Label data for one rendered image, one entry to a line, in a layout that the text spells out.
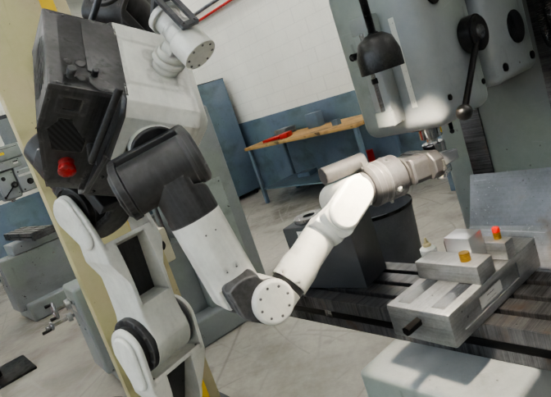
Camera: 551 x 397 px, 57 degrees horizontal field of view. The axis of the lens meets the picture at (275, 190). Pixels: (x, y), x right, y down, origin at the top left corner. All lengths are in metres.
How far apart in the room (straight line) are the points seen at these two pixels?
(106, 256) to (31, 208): 8.67
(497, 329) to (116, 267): 0.80
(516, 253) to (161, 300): 0.81
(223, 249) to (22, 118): 1.70
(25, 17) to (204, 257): 1.88
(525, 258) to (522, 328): 0.21
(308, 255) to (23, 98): 1.77
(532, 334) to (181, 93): 0.78
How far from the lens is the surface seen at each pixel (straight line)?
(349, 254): 1.33
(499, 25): 1.16
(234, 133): 8.45
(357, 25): 0.99
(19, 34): 2.52
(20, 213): 9.80
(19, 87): 2.45
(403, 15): 0.98
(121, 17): 1.08
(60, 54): 0.93
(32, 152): 1.32
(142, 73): 0.96
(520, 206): 1.46
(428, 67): 0.97
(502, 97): 1.43
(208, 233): 0.83
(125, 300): 1.26
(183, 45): 0.91
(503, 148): 1.47
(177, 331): 1.28
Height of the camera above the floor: 1.47
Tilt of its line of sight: 10 degrees down
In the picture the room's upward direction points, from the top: 19 degrees counter-clockwise
